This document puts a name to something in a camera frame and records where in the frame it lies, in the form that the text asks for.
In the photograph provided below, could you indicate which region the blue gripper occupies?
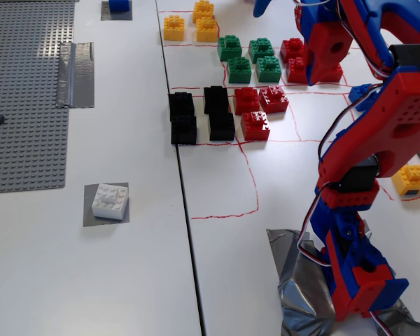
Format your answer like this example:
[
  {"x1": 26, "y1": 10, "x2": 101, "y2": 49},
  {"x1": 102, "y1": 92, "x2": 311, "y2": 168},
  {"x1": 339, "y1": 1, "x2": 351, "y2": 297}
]
[{"x1": 253, "y1": 0, "x2": 355, "y2": 87}]

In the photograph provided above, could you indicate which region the blue lego block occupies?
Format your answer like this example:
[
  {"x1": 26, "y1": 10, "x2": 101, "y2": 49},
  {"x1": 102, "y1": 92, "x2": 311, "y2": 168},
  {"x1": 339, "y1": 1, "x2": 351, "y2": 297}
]
[
  {"x1": 108, "y1": 0, "x2": 132, "y2": 13},
  {"x1": 348, "y1": 83, "x2": 382, "y2": 112}
]

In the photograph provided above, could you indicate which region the white lego block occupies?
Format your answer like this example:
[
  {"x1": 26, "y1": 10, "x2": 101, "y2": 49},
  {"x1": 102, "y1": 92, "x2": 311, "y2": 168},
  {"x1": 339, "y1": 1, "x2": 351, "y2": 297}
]
[{"x1": 91, "y1": 183, "x2": 130, "y2": 221}]

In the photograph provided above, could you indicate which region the red lego block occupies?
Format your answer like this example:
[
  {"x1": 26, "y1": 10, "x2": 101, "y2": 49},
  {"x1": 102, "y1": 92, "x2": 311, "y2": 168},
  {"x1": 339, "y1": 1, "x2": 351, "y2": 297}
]
[
  {"x1": 240, "y1": 111, "x2": 272, "y2": 142},
  {"x1": 232, "y1": 87, "x2": 261, "y2": 116},
  {"x1": 320, "y1": 64, "x2": 344, "y2": 83},
  {"x1": 258, "y1": 85, "x2": 290, "y2": 115},
  {"x1": 280, "y1": 37, "x2": 306, "y2": 64},
  {"x1": 286, "y1": 57, "x2": 308, "y2": 84}
]

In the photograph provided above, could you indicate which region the green lego block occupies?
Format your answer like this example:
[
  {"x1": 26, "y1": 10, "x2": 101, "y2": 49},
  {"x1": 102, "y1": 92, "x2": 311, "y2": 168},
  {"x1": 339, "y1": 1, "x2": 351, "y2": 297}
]
[
  {"x1": 255, "y1": 55, "x2": 283, "y2": 83},
  {"x1": 216, "y1": 34, "x2": 244, "y2": 62},
  {"x1": 248, "y1": 37, "x2": 276, "y2": 64},
  {"x1": 226, "y1": 56, "x2": 253, "y2": 84}
]

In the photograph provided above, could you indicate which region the black lego block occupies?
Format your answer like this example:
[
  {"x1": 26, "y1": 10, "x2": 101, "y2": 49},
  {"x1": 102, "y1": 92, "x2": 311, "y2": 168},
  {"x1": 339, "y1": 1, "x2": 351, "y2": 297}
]
[
  {"x1": 170, "y1": 115, "x2": 198, "y2": 146},
  {"x1": 203, "y1": 85, "x2": 230, "y2": 115},
  {"x1": 207, "y1": 111, "x2": 237, "y2": 142},
  {"x1": 167, "y1": 91, "x2": 196, "y2": 122}
]

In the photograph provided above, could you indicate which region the yellow lego block grey patch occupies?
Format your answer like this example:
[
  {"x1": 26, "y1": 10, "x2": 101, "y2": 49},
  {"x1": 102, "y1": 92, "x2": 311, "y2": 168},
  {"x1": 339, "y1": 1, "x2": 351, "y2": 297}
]
[{"x1": 391, "y1": 164, "x2": 420, "y2": 197}]

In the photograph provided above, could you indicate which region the grey tape marker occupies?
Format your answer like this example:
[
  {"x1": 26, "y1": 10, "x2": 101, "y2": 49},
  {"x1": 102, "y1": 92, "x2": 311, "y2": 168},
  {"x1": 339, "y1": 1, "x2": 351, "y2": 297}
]
[
  {"x1": 83, "y1": 182, "x2": 131, "y2": 228},
  {"x1": 101, "y1": 0, "x2": 134, "y2": 22}
]

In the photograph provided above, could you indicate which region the wrinkled grey tape strip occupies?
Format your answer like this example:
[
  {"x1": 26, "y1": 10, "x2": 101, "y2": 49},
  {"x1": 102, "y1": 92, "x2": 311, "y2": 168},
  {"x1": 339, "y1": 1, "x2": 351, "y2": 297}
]
[{"x1": 55, "y1": 41, "x2": 96, "y2": 109}]

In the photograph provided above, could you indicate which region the grey lego baseplate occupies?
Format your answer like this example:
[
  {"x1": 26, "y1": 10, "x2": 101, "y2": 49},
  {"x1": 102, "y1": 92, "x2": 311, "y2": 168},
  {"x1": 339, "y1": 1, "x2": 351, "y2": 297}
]
[{"x1": 0, "y1": 0, "x2": 76, "y2": 195}]

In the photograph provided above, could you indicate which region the white red servo cable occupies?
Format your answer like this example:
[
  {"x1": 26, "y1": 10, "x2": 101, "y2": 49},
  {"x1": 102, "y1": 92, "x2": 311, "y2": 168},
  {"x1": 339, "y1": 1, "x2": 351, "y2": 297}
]
[{"x1": 297, "y1": 82, "x2": 384, "y2": 269}]

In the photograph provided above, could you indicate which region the crumpled silver duct tape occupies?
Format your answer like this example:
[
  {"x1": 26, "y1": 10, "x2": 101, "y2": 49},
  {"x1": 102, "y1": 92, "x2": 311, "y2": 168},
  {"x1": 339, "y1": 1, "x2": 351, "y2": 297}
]
[{"x1": 265, "y1": 227, "x2": 420, "y2": 336}]

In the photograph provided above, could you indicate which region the white red base cable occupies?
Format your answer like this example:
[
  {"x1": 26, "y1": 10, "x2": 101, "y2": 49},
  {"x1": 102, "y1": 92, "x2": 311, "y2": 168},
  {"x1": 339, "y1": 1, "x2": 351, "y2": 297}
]
[{"x1": 369, "y1": 309, "x2": 395, "y2": 336}]

